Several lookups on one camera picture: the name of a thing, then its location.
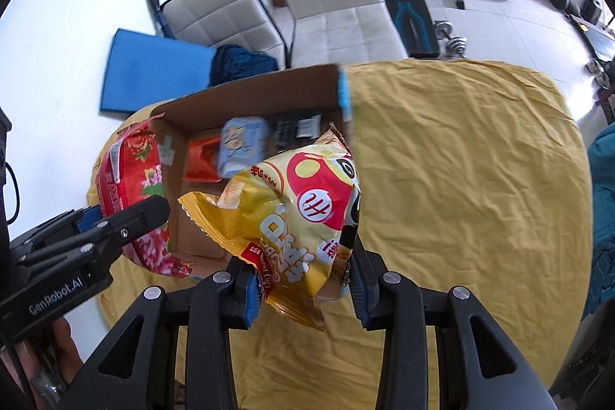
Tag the blue foam mat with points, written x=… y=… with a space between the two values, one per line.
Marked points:
x=144 y=74

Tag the cardboard box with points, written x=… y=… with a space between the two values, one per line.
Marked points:
x=288 y=93

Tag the blue jacket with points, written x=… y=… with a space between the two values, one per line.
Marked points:
x=603 y=198

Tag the white sneakers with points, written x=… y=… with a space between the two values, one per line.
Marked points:
x=596 y=66

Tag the person's left hand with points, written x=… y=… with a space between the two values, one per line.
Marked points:
x=65 y=347

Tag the black foil packet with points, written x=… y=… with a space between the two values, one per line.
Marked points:
x=293 y=129

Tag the black weight bench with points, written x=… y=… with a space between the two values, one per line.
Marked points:
x=408 y=6

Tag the red snack packet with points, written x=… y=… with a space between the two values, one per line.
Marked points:
x=125 y=179

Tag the yellow tablecloth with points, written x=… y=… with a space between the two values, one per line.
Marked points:
x=456 y=198

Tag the light blue tissue packet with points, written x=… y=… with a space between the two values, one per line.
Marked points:
x=242 y=143

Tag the orange snack packet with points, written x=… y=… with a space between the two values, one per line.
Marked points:
x=199 y=160

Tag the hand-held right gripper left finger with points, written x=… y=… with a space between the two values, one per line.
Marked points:
x=251 y=302

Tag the black box appliance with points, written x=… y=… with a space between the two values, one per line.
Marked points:
x=591 y=9

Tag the chrome dumbbell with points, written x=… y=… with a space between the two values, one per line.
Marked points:
x=456 y=46

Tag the small white padded chair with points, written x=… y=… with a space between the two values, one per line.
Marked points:
x=216 y=11

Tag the dark blue mesh cloth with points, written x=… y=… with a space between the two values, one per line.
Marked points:
x=240 y=64

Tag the black and blue pump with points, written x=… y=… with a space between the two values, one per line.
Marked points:
x=156 y=6

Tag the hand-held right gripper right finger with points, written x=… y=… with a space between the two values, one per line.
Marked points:
x=356 y=294

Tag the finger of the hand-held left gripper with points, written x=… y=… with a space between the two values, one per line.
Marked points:
x=91 y=218
x=139 y=215

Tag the pile of black weight plates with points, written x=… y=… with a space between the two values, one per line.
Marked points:
x=572 y=8

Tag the yellow snack packet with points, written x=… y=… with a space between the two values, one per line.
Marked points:
x=288 y=218

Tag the treadmill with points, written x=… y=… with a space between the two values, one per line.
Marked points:
x=598 y=38

